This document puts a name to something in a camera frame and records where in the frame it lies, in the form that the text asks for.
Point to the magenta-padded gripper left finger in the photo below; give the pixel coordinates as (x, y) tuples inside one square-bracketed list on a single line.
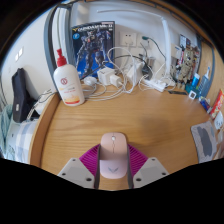
[(78, 170)]

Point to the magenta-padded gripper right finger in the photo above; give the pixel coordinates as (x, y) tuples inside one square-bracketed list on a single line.
[(148, 170)]

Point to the pink computer mouse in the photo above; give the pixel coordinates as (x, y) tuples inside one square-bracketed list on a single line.
[(113, 156)]

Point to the blue plaid bedding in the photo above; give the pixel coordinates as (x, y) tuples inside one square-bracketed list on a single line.
[(18, 136)]

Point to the black ruler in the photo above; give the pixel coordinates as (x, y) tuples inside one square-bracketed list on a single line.
[(177, 92)]

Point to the white red-capped pump bottle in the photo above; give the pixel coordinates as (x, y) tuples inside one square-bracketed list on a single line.
[(68, 85)]

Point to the white power strip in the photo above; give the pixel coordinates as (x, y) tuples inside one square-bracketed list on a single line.
[(155, 84)]

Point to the blue packet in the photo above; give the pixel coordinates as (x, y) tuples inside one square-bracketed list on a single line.
[(204, 103)]

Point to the small white cube clock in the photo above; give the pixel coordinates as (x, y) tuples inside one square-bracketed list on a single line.
[(192, 94)]

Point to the teal blanket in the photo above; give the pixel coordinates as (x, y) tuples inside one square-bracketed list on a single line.
[(4, 123)]

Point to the teal round disc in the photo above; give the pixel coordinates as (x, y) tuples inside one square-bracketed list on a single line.
[(189, 88)]

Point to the black bag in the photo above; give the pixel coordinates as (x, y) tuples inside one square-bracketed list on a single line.
[(20, 95)]

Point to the white charger block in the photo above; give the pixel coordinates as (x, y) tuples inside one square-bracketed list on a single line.
[(105, 76)]

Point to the tall white adapter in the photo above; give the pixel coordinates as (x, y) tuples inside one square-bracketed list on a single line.
[(134, 71)]

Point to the clear glass jar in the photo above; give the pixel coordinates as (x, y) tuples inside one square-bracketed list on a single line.
[(147, 68)]

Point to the clear blue spray bottle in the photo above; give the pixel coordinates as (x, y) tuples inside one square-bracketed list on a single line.
[(205, 83)]

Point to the blue robot model kit box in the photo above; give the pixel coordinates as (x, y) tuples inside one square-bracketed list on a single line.
[(95, 46)]

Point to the colourful model kit box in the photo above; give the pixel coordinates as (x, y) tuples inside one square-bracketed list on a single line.
[(184, 40)]

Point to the white wall switch plate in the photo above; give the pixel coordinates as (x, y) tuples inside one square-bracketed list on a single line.
[(18, 53)]

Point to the white wall socket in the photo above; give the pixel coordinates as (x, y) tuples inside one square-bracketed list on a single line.
[(127, 39)]

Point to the grey metal desk frame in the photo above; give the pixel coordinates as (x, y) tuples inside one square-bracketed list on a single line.
[(50, 40)]

